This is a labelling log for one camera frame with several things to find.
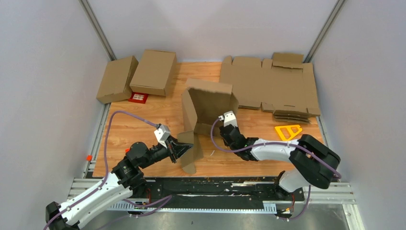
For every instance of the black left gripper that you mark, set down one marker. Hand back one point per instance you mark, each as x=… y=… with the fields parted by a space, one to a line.
x=176 y=148

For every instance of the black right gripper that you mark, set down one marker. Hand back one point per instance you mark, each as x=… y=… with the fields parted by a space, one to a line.
x=236 y=128

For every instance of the brown cardboard box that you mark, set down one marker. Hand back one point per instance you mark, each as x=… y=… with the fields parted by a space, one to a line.
x=202 y=103

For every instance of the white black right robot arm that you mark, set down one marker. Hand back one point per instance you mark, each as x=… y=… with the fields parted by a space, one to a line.
x=314 y=163

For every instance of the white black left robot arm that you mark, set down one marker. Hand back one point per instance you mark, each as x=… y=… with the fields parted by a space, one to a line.
x=125 y=180

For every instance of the folded cardboard box right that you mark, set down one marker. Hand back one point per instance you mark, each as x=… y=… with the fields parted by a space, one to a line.
x=154 y=72

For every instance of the folded cardboard box left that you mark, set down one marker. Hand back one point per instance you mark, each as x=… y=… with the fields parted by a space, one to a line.
x=115 y=84

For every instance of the yellow plastic triangle tool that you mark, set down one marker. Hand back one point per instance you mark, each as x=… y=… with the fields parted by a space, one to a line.
x=288 y=132

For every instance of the red card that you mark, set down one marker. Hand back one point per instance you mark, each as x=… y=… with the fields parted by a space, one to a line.
x=138 y=97

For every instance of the stack of flat cardboard sheets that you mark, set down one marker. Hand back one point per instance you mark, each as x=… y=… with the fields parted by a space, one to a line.
x=283 y=85

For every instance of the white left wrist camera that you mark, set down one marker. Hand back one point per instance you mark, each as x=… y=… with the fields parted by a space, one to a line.
x=162 y=133

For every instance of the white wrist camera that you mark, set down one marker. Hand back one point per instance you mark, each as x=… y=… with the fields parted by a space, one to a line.
x=162 y=133
x=228 y=118

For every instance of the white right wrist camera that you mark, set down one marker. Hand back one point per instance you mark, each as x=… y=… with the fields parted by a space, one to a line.
x=228 y=118

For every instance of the black metal base rail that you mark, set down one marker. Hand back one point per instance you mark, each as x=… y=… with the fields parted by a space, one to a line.
x=232 y=195

